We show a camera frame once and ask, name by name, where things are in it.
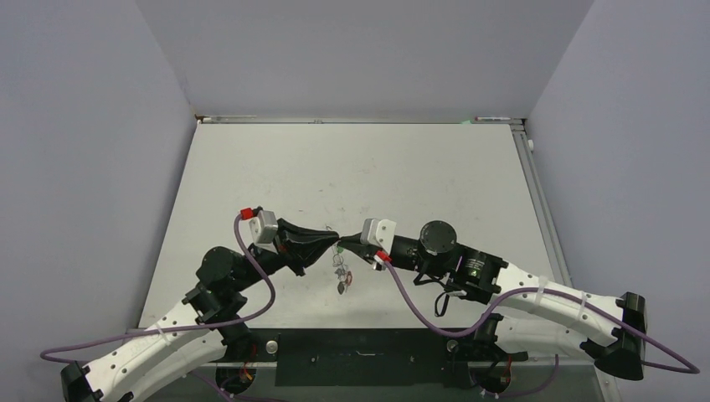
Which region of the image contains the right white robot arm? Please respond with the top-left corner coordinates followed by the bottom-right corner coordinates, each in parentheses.
top-left (338, 219), bottom-right (647, 381)

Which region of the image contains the marker pen on rail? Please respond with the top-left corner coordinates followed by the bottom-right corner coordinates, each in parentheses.
top-left (474, 116), bottom-right (513, 123)

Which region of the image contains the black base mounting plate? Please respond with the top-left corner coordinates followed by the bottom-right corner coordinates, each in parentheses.
top-left (215, 328), bottom-right (528, 393)

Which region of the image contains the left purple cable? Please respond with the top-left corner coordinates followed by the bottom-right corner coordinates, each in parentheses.
top-left (39, 213), bottom-right (277, 364)

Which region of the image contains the silver metal key organizer ring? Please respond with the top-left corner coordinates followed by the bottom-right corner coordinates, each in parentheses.
top-left (325, 224), bottom-right (354, 295)

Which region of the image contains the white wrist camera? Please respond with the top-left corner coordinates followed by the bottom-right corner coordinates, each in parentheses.
top-left (360, 218), bottom-right (397, 252)
top-left (240, 207), bottom-right (279, 245)

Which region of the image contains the aluminium frame rail back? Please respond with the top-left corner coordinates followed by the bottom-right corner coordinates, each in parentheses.
top-left (195, 115), bottom-right (525, 126)

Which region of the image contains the aluminium frame rail right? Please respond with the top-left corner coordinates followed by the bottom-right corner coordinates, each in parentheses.
top-left (511, 124), bottom-right (573, 286)

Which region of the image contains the aluminium frame rail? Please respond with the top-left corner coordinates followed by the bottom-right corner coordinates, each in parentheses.
top-left (195, 115), bottom-right (525, 126)
top-left (511, 124), bottom-right (573, 286)

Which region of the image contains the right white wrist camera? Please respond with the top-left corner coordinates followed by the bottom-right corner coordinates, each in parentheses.
top-left (360, 218), bottom-right (397, 252)

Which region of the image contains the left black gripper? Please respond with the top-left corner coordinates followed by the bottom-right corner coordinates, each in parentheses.
top-left (234, 219), bottom-right (340, 291)

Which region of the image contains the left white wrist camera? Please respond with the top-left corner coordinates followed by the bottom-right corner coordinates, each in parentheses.
top-left (240, 207), bottom-right (279, 245)

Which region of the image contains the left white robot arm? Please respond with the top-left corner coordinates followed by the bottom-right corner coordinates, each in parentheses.
top-left (60, 219), bottom-right (339, 401)

